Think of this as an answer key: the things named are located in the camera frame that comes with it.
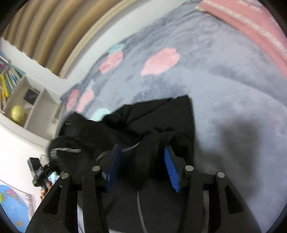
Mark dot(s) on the world map poster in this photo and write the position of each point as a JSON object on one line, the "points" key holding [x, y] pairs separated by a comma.
{"points": [[19, 206]]}

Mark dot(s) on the pink pillow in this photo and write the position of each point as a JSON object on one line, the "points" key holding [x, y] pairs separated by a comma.
{"points": [[254, 20]]}

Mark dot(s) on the white bookshelf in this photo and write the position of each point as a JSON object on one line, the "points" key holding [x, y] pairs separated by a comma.
{"points": [[38, 93]]}

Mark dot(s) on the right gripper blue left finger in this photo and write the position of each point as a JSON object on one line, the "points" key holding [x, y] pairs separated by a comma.
{"points": [[98, 180]]}

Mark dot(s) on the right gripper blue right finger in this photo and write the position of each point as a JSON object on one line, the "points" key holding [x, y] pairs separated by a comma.
{"points": [[186, 181]]}

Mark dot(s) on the grey blanket with pink clouds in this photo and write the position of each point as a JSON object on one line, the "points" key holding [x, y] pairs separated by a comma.
{"points": [[238, 96]]}

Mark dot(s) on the black jacket with grey piping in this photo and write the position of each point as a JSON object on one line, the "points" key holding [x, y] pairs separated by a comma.
{"points": [[142, 199]]}

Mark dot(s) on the row of colourful books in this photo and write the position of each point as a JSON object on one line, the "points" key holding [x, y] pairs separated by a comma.
{"points": [[10, 78]]}

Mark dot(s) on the yellow globe ball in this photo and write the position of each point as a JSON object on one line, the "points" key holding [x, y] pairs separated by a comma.
{"points": [[18, 114]]}

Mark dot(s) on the person's left hand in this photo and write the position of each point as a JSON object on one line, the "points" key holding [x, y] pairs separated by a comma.
{"points": [[44, 192]]}

